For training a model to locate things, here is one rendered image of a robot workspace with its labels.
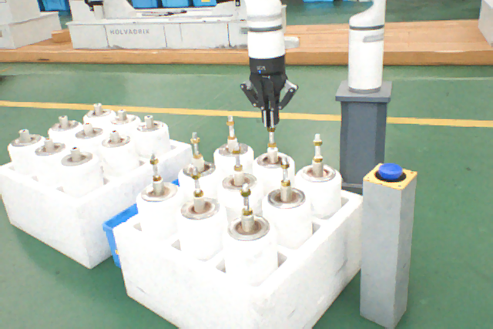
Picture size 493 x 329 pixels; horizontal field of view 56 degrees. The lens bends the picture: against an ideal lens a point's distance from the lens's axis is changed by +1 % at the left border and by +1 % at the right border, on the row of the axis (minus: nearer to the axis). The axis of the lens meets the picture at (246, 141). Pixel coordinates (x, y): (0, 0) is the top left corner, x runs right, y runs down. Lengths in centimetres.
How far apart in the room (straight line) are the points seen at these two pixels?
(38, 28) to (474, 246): 359
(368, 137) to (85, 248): 80
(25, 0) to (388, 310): 360
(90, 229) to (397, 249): 71
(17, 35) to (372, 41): 312
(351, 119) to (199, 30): 188
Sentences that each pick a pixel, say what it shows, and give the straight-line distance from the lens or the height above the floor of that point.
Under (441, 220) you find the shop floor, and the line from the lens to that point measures 133.
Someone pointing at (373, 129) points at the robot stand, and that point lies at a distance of 134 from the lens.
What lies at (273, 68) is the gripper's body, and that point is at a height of 48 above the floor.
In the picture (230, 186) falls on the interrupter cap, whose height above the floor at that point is 25.
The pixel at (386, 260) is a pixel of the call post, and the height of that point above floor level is 16.
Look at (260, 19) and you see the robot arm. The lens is 91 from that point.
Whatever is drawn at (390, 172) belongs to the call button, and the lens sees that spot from 83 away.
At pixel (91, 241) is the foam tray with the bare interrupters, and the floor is 7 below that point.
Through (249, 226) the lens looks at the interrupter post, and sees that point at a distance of 80.
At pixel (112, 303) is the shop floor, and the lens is 112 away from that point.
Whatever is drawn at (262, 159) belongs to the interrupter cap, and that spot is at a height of 25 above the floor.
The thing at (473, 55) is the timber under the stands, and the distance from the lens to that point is 277.
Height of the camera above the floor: 71
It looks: 24 degrees down
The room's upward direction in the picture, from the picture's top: 5 degrees counter-clockwise
